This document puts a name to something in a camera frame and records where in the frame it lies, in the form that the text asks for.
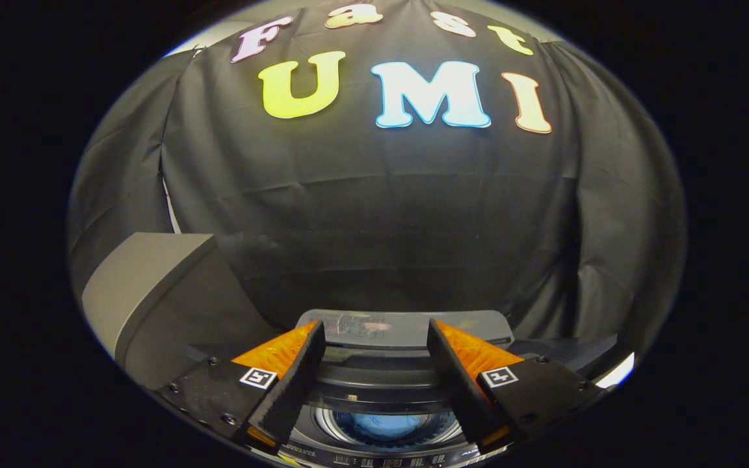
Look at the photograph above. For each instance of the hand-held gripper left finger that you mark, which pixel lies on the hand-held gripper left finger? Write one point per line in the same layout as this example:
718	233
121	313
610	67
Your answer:
290	383

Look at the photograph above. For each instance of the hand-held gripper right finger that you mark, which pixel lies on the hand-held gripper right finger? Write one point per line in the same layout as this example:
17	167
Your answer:
456	383

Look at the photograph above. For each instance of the light blue polo shirt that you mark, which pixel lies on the light blue polo shirt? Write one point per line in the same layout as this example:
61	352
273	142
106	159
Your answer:
381	426

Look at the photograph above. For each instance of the grey washing machine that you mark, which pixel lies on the grey washing machine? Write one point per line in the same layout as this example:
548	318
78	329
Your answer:
387	460

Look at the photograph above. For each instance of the white flat board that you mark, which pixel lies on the white flat board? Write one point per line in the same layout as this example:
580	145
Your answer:
618	372

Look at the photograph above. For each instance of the grey cabinet with dark top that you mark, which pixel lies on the grey cabinet with dark top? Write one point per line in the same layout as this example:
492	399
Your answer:
147	273

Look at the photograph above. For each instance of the black backdrop cloth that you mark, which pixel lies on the black backdrop cloth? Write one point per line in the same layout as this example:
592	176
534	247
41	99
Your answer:
381	214

